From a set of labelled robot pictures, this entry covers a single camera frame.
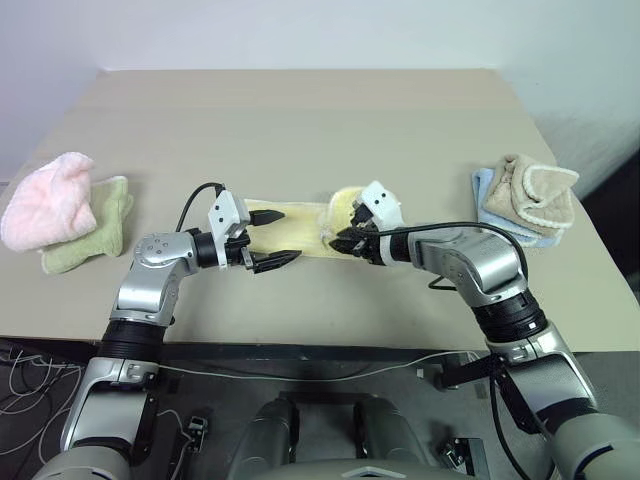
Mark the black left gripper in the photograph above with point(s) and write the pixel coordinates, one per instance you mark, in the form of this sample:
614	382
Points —
239	250

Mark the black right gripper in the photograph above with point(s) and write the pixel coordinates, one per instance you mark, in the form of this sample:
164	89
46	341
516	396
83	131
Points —
369	240

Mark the yellow towel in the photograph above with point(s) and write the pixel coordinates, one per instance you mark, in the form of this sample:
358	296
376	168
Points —
300	227

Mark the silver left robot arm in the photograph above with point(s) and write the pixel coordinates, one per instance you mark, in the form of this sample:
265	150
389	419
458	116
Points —
150	280

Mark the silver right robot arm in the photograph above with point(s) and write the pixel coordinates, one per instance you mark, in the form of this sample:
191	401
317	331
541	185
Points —
482	262

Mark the light blue towel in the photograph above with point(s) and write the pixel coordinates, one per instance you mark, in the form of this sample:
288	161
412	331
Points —
484	187

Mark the green towel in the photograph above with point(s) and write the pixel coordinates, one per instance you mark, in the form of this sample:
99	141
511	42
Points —
102	225

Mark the beige towel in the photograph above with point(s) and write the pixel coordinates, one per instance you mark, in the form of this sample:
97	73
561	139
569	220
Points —
532	197

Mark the pink towel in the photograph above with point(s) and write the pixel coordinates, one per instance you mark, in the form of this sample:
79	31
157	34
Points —
47	205

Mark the dark grey robot leg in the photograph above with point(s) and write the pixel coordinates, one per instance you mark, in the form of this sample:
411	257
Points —
392	440
267	440

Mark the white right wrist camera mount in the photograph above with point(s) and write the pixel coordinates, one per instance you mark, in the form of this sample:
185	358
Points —
381	201

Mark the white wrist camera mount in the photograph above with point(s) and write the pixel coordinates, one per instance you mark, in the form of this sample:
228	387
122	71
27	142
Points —
381	201
226	212

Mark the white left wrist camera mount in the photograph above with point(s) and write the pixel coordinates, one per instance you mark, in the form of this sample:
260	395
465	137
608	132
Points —
226	212

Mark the small black floor bracket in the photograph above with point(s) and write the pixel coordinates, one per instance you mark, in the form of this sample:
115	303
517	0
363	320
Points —
197	427
457	452

